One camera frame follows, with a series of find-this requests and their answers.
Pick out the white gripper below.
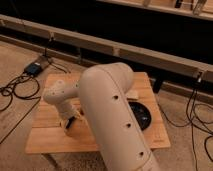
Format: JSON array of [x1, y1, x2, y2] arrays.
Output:
[[57, 103, 82, 133]]

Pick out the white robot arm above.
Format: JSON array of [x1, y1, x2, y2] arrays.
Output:
[[43, 63, 161, 171]]

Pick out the black power adapter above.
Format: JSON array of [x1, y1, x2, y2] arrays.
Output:
[[24, 63, 42, 76]]

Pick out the white rectangular block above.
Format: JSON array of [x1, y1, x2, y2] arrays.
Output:
[[126, 90, 139, 100]]

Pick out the black round bowl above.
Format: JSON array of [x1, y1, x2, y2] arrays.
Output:
[[129, 101, 152, 130]]

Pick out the black floor cables left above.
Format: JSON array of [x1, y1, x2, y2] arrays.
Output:
[[0, 31, 69, 144]]

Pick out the black floor cables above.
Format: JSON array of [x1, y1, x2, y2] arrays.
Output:
[[0, 31, 69, 144], [156, 71, 213, 171]]

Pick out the black floor cables right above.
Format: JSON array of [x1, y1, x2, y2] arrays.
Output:
[[156, 71, 213, 171]]

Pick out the wooden rail frame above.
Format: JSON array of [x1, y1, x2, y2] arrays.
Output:
[[0, 14, 213, 83]]

